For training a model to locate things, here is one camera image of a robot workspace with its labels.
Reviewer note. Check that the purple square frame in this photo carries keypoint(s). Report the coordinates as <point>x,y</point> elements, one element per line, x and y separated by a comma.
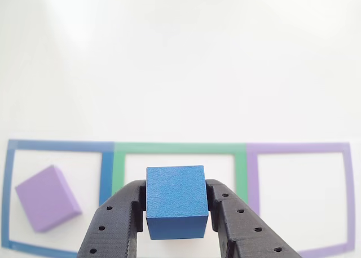
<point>252,179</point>

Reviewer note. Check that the blue square frame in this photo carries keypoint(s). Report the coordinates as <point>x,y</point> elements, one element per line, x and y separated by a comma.
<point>106,173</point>

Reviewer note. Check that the green square frame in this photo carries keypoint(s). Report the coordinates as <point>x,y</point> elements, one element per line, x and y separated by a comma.
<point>241,173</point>

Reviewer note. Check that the small blue cube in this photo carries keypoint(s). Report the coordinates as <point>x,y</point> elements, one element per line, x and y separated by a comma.
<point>175,190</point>

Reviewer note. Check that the purple block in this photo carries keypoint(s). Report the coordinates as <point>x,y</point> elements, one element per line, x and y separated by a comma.
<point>45,199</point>

